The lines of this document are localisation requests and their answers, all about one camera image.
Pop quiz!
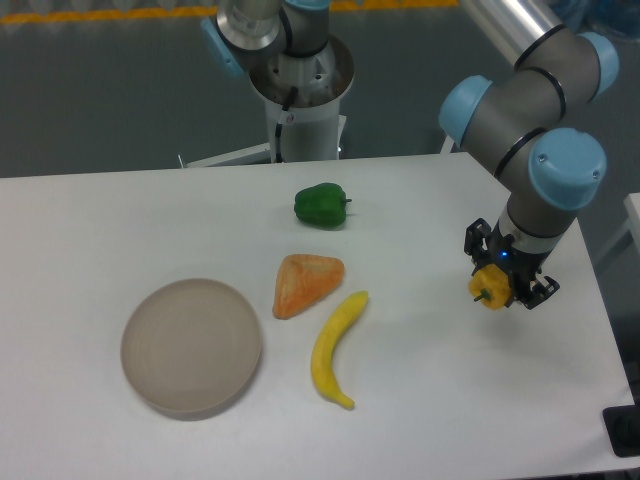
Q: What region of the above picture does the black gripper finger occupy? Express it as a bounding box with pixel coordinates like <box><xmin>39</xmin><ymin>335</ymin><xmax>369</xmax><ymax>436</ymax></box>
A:
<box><xmin>509</xmin><ymin>273</ymin><xmax>560</xmax><ymax>309</ymax></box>
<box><xmin>464</xmin><ymin>218</ymin><xmax>493</xmax><ymax>275</ymax></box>

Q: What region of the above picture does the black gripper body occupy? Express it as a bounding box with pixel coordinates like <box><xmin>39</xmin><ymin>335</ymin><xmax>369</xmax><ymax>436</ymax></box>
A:
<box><xmin>487</xmin><ymin>234</ymin><xmax>550</xmax><ymax>293</ymax></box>

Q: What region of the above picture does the yellow bell pepper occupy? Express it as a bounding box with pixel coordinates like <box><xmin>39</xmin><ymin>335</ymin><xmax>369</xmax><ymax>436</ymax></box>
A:
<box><xmin>468</xmin><ymin>264</ymin><xmax>512</xmax><ymax>310</ymax></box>

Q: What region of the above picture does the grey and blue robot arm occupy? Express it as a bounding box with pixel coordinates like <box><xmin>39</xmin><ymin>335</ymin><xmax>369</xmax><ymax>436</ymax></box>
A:
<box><xmin>201</xmin><ymin>1</ymin><xmax>619</xmax><ymax>309</ymax></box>

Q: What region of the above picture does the green bell pepper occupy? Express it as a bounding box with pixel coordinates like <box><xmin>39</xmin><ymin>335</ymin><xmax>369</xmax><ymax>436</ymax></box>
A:
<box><xmin>294</xmin><ymin>182</ymin><xmax>351</xmax><ymax>229</ymax></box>

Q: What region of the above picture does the beige round plate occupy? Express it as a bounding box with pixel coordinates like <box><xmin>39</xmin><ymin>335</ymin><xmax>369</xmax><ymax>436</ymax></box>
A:
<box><xmin>120</xmin><ymin>278</ymin><xmax>262</xmax><ymax>421</ymax></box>

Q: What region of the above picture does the black clamp at table edge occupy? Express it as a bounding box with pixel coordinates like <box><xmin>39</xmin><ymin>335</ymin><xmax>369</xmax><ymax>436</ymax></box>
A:
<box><xmin>602</xmin><ymin>405</ymin><xmax>640</xmax><ymax>458</ymax></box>

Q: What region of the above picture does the orange triangular bread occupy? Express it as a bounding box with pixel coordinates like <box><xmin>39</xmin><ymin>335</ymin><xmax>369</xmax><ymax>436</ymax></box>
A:
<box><xmin>272</xmin><ymin>254</ymin><xmax>345</xmax><ymax>320</ymax></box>

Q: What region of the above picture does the yellow banana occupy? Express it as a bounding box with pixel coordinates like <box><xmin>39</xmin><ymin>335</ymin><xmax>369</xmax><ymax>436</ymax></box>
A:
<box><xmin>310</xmin><ymin>291</ymin><xmax>369</xmax><ymax>410</ymax></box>

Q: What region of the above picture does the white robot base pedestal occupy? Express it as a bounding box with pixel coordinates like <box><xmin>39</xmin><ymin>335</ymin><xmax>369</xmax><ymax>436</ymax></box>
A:
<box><xmin>184</xmin><ymin>35</ymin><xmax>354</xmax><ymax>168</ymax></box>

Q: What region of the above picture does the black cable on pedestal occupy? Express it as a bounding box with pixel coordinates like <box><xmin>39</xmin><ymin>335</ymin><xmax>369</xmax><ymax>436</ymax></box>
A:
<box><xmin>273</xmin><ymin>86</ymin><xmax>300</xmax><ymax>164</ymax></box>

